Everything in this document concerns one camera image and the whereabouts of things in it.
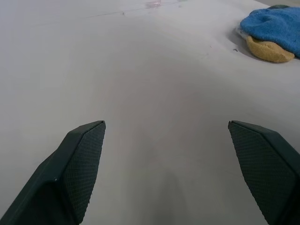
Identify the blue towel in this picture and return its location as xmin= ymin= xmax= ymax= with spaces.
xmin=240 ymin=7 xmax=300 ymax=59

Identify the yellow cloth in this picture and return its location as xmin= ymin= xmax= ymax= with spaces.
xmin=245 ymin=36 xmax=295 ymax=63

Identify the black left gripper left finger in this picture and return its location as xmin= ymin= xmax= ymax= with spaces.
xmin=0 ymin=120 xmax=106 ymax=225

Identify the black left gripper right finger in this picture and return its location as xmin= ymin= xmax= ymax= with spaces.
xmin=228 ymin=120 xmax=300 ymax=225

